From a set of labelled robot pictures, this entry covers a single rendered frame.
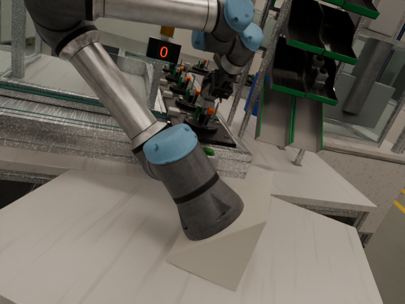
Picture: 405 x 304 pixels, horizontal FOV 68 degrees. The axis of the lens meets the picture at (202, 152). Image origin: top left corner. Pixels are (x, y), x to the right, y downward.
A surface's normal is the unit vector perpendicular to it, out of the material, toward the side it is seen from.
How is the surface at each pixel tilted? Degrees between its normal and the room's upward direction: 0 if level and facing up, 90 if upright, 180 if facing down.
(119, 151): 90
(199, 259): 90
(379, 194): 90
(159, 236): 0
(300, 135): 45
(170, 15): 107
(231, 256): 90
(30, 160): 0
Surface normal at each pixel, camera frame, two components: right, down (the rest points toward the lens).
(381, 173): 0.21, 0.45
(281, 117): 0.22, -0.33
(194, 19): 0.24, 0.70
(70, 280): 0.26, -0.88
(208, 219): -0.13, -0.09
